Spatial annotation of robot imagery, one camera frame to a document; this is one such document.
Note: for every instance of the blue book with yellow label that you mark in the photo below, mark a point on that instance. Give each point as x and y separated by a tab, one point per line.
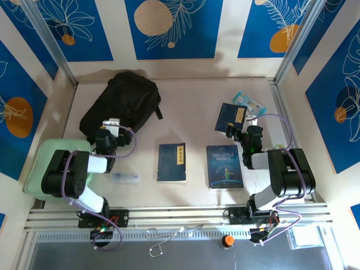
171	166
227	115

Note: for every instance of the black backpack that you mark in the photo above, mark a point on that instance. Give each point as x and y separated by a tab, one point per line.
126	95

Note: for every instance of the Little Prince book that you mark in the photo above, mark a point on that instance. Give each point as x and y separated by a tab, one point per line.
225	171

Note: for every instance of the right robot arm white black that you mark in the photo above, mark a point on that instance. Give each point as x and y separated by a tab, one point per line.
292	174

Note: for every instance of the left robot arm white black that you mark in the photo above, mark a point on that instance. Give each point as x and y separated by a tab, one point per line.
63	174

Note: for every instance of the blue blister pack of supplies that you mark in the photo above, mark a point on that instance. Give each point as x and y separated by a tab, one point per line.
249	101

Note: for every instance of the mint green pencil case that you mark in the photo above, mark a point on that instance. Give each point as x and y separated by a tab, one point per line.
36	168

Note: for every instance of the green tape roll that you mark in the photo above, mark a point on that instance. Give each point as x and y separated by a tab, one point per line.
277	146

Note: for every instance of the clear plastic pen package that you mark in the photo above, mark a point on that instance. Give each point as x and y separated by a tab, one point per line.
125	178

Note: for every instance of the black connector box with lights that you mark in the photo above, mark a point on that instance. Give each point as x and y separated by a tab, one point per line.
264	232
101	233

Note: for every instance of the orange emergency stop button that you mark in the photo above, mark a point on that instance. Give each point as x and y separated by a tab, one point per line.
227	242

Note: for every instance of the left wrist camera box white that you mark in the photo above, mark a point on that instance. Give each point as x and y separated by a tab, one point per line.
112	126

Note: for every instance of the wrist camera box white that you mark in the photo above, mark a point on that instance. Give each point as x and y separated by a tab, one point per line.
251	120
112	126

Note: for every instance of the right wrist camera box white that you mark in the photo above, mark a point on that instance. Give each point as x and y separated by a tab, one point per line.
251	120

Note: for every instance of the aluminium side rail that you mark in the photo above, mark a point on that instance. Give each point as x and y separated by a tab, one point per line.
284	118

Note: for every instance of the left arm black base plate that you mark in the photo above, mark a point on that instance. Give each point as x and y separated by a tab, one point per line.
121	218

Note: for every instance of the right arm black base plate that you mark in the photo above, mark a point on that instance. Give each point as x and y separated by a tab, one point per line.
237	216

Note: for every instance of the blue floral wall poster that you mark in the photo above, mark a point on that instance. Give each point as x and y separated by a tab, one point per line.
191	33
258	28
28	36
332	126
317	50
92	45
17	84

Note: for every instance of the aluminium rail frame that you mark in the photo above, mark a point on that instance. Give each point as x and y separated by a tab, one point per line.
174	215

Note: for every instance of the aluminium corner post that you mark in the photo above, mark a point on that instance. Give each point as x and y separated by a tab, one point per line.
301	39
47	39

